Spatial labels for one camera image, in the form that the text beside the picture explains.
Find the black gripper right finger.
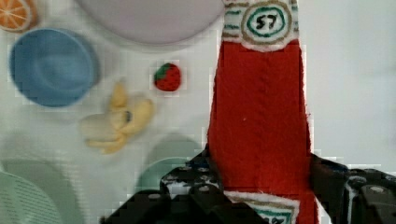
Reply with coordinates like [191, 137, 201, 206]
[310, 155, 396, 224]

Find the plush peeled banana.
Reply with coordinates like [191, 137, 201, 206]
[79, 82, 155, 154]

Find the plush strawberry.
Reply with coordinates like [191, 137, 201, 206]
[154, 63, 181, 91]

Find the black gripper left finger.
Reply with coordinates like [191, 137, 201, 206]
[160, 146, 223, 199]

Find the blue bowl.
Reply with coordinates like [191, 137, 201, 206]
[8, 28, 99, 107]

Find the green cup with handle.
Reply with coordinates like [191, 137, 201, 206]
[134, 134, 203, 191]

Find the red plush ketchup bottle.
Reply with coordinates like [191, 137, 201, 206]
[207, 0, 318, 224]

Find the lilac oval plate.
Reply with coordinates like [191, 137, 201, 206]
[75, 0, 224, 45]

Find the plush orange half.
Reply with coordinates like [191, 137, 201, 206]
[0, 0, 37, 33]

